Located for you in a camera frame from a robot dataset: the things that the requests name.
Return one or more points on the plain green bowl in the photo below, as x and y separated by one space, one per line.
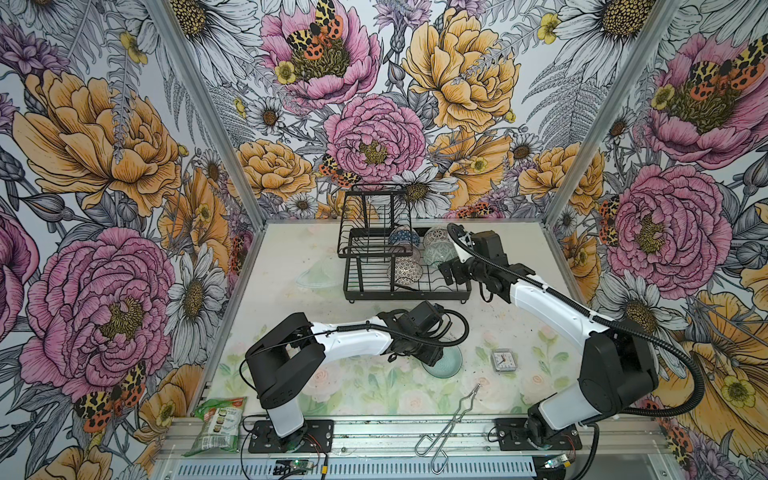
449 365

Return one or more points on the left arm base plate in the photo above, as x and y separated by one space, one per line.
314 436

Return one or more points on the green patterned bowl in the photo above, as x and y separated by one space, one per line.
439 252

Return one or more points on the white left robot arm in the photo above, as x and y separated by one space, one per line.
287 357

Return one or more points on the white red diamond bowl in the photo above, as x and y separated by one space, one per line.
435 235

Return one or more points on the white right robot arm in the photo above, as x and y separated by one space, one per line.
617 364

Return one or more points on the purple striped bowl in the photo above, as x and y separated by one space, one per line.
412 255

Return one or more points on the green circuit board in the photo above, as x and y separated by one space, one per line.
286 468

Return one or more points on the metal wire tongs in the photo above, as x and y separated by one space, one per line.
433 445

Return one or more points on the green snack packet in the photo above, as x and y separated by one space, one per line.
221 425

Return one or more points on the black wire dish rack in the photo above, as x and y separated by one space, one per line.
385 252

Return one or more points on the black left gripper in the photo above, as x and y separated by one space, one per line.
429 356

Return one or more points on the blue patterned bowl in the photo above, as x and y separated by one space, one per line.
405 237

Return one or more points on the black white dotted bowl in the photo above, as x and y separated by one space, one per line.
407 273

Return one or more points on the small clear square clock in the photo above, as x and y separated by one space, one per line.
503 360

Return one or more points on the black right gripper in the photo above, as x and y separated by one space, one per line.
456 265

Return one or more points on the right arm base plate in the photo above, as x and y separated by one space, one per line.
525 433

